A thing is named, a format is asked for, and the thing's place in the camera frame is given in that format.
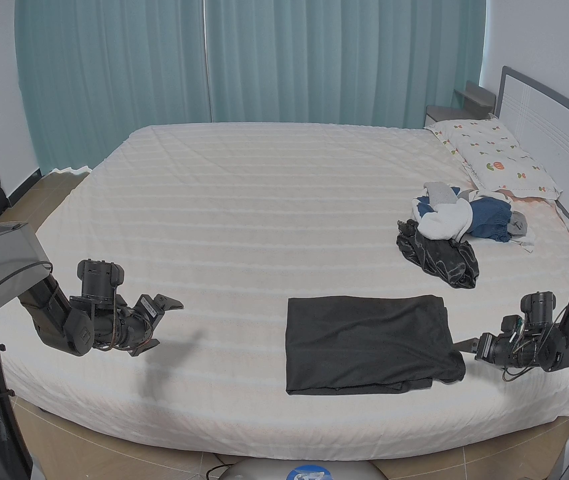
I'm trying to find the black T-shirt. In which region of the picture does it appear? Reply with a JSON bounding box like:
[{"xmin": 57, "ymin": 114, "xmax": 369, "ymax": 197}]
[{"xmin": 284, "ymin": 294, "xmax": 466, "ymax": 396}]

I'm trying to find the white printed pillow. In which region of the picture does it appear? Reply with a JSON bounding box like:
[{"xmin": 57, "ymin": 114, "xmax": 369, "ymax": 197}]
[{"xmin": 424, "ymin": 118, "xmax": 563, "ymax": 201}]

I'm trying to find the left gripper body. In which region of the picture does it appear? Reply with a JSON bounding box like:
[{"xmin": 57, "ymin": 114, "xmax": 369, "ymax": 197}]
[{"xmin": 114, "ymin": 294, "xmax": 167, "ymax": 353}]

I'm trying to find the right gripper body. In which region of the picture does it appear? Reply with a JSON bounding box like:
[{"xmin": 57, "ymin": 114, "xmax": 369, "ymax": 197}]
[{"xmin": 474, "ymin": 332, "xmax": 510, "ymax": 367}]

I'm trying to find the grey bedside table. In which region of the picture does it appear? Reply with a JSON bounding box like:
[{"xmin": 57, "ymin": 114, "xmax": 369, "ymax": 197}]
[{"xmin": 424, "ymin": 80, "xmax": 496, "ymax": 129}]

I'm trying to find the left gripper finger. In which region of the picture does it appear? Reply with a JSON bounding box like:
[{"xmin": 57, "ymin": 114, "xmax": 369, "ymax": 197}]
[{"xmin": 156, "ymin": 294, "xmax": 185, "ymax": 315}]

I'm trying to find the black satin garment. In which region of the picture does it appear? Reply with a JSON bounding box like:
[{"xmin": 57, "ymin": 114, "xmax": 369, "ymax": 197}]
[{"xmin": 397, "ymin": 219, "xmax": 480, "ymax": 290}]

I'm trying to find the bed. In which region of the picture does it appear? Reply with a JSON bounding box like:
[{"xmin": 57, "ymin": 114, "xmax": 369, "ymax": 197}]
[{"xmin": 2, "ymin": 65, "xmax": 569, "ymax": 458}]

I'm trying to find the blue-green curtain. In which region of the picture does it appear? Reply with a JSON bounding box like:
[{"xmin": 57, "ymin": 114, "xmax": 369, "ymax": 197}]
[
  {"xmin": 14, "ymin": 0, "xmax": 213, "ymax": 175},
  {"xmin": 204, "ymin": 0, "xmax": 487, "ymax": 129}
]

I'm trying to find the pile of clothes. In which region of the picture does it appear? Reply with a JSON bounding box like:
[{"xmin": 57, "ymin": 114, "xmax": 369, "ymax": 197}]
[{"xmin": 411, "ymin": 181, "xmax": 536, "ymax": 254}]

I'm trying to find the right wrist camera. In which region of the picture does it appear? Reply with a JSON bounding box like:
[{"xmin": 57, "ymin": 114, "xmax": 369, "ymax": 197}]
[{"xmin": 501, "ymin": 314, "xmax": 523, "ymax": 340}]

